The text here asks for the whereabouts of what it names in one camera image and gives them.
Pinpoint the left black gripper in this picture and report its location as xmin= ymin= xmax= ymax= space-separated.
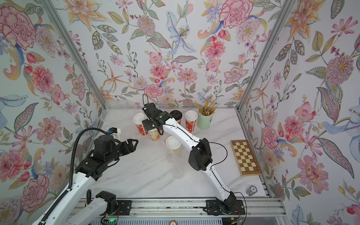
xmin=105 ymin=137 xmax=139 ymax=164

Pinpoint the cream cup white lid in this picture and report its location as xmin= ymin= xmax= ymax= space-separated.
xmin=165 ymin=136 xmax=182 ymax=155
xmin=148 ymin=128 xmax=160 ymax=142

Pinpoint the clear plastic carrier bag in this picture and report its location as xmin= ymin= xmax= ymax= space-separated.
xmin=163 ymin=135 xmax=192 ymax=179

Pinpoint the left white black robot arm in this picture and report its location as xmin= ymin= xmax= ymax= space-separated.
xmin=34 ymin=135 xmax=139 ymax=225

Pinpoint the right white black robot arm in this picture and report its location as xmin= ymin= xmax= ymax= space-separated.
xmin=142 ymin=103 xmax=236 ymax=211

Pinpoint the red cup white lid left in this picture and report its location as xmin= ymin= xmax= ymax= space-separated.
xmin=133 ymin=112 xmax=148 ymax=136

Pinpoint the red cup white lid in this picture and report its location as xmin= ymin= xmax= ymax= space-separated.
xmin=185 ymin=110 xmax=198 ymax=133
xmin=133 ymin=112 xmax=148 ymax=136

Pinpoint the red cup black lid right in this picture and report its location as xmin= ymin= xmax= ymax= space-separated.
xmin=170 ymin=110 xmax=183 ymax=124

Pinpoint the red cup white lid right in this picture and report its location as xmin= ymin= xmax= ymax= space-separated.
xmin=185 ymin=110 xmax=198 ymax=133

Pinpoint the green straw holder cup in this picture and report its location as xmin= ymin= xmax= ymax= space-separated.
xmin=196 ymin=112 xmax=213 ymax=130

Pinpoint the wooden chessboard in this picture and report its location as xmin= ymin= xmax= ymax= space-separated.
xmin=231 ymin=140 xmax=262 ymax=176

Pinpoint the small round silver tin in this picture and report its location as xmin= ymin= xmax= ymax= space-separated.
xmin=246 ymin=185 xmax=257 ymax=197

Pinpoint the right thin black cable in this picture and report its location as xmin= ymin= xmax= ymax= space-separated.
xmin=142 ymin=93 xmax=248 ymax=225

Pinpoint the left black corrugated cable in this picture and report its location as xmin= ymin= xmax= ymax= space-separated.
xmin=39 ymin=127 xmax=110 ymax=225

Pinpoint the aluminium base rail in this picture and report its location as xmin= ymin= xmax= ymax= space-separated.
xmin=46 ymin=198 xmax=287 ymax=219

